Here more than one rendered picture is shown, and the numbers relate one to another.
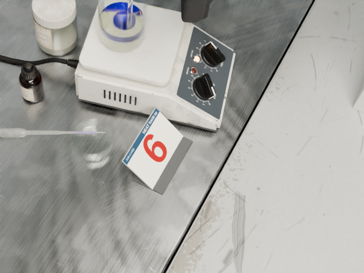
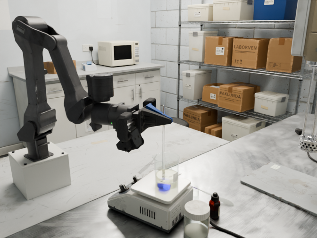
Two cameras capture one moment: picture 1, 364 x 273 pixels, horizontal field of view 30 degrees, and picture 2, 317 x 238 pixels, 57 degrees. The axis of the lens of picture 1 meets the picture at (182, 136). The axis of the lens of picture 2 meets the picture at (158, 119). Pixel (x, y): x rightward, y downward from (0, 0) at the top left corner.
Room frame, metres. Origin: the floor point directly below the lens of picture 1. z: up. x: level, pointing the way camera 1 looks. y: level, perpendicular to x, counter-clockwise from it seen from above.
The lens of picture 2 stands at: (1.11, 0.43, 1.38)
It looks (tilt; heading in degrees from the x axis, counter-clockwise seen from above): 18 degrees down; 211
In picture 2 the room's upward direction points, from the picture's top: straight up
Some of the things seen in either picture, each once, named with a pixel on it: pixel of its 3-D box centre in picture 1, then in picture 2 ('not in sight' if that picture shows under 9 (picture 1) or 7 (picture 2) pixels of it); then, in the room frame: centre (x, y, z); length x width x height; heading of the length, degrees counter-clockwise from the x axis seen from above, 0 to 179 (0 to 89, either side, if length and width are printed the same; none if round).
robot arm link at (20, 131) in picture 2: not in sight; (37, 127); (0.60, -0.29, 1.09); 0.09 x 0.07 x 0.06; 11
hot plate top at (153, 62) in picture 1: (134, 39); (161, 185); (0.53, 0.09, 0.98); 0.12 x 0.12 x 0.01; 88
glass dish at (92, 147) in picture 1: (92, 140); (189, 191); (0.41, 0.11, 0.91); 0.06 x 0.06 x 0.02
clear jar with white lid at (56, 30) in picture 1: (55, 23); (196, 221); (0.57, 0.20, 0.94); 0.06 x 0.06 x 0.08
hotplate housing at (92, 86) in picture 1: (151, 63); (153, 197); (0.53, 0.06, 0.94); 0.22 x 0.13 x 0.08; 88
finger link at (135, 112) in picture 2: not in sight; (142, 115); (0.54, 0.03, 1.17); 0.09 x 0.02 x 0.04; 11
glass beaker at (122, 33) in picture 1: (124, 15); (165, 172); (0.53, 0.10, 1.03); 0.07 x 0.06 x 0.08; 119
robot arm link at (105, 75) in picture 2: not in sight; (93, 96); (0.57, -0.10, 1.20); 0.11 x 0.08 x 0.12; 101
